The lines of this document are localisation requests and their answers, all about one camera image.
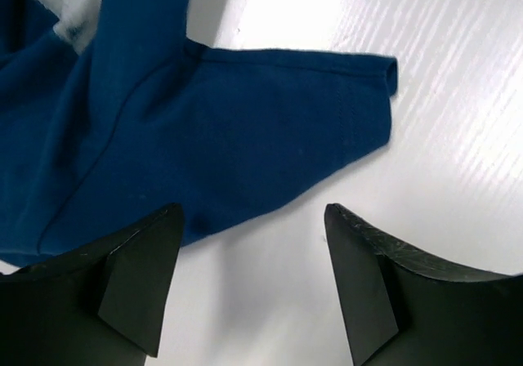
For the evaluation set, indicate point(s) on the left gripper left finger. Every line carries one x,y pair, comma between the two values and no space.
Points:
99,304

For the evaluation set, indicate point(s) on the blue mickey mouse t-shirt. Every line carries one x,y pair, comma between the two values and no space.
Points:
110,112

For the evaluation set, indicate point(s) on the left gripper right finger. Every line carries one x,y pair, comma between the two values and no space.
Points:
404,306

